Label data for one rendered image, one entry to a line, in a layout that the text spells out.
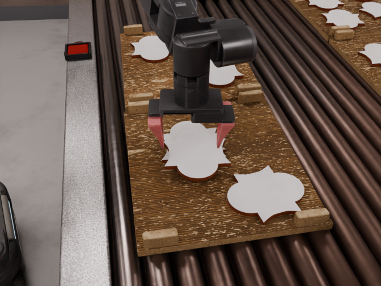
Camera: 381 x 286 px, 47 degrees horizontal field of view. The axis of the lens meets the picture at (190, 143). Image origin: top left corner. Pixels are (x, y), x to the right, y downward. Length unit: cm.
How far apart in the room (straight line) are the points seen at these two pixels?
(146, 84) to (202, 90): 48
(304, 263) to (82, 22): 111
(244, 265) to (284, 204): 14
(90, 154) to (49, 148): 153
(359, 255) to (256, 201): 20
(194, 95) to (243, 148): 29
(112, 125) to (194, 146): 24
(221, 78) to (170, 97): 45
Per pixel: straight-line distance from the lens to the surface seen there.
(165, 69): 121
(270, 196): 83
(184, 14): 67
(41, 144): 254
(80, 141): 102
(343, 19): 156
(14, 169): 243
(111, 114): 108
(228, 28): 70
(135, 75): 119
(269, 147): 95
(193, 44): 65
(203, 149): 89
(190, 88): 67
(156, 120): 71
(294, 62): 132
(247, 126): 100
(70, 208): 87
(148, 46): 131
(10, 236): 179
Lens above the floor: 154
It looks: 40 degrees down
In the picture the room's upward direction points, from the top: straight up
